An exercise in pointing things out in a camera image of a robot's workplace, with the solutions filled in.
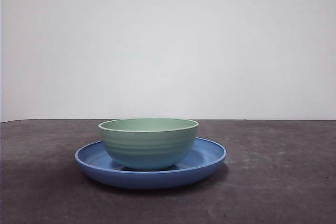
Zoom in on green ribbed bowl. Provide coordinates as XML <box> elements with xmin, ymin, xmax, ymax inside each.
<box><xmin>98</xmin><ymin>118</ymin><xmax>200</xmax><ymax>171</ymax></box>

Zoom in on blue round plate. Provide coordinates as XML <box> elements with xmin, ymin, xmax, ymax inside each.
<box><xmin>75</xmin><ymin>136</ymin><xmax>227</xmax><ymax>190</ymax></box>

